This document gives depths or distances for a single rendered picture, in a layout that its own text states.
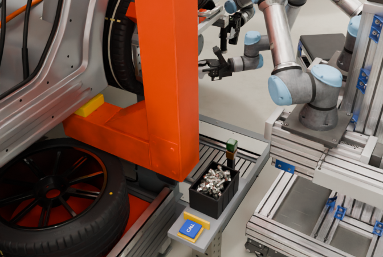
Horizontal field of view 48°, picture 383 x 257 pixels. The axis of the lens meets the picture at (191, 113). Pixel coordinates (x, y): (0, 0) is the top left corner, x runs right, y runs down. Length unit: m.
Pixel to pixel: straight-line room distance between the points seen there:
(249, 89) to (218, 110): 0.37
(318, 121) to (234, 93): 1.71
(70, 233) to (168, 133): 0.55
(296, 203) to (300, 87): 0.83
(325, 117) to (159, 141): 0.67
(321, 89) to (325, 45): 1.78
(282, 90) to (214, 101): 1.71
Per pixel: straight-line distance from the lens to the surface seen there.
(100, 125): 2.01
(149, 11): 1.51
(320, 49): 3.36
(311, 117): 1.74
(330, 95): 1.69
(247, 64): 2.13
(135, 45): 2.08
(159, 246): 2.18
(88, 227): 1.84
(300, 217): 2.24
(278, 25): 1.71
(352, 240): 2.22
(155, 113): 1.74
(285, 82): 1.62
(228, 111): 3.18
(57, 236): 1.84
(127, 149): 1.98
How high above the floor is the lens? 1.89
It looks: 37 degrees down
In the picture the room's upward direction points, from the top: 1 degrees counter-clockwise
